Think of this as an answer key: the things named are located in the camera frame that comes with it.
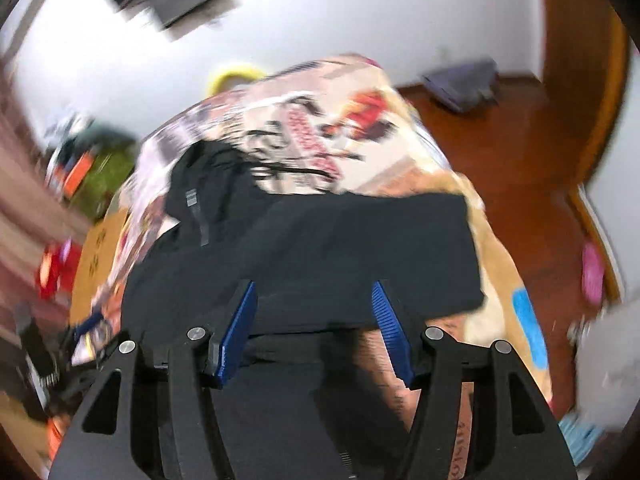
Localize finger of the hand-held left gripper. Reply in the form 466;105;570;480
72;310;106;341

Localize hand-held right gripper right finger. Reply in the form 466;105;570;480
371;280;576;480

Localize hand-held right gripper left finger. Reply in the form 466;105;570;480
47;280;258;480

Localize black garment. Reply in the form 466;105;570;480
122;140;487;480

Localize red plush toy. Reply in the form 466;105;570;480
35;240;83;302

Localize brown cardboard sheet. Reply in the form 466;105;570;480
70;205;132;326

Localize orange box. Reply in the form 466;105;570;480
59;152;97;196

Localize green storage bin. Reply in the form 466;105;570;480
75;137;141;221

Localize pink slippers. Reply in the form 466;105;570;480
581;242;607;306

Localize light blue cloth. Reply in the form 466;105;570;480
559;411;602;467

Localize white cloth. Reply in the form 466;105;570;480
569;297;640;423

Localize printed blanket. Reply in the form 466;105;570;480
70;52;556;480

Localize yellow curved object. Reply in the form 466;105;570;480
207;62;263;96

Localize grey cloth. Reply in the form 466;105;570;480
422;60;501;113

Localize small wall-mounted black monitor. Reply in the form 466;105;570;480
152;0;241;42

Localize wooden door frame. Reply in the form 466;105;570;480
541;0;632;281

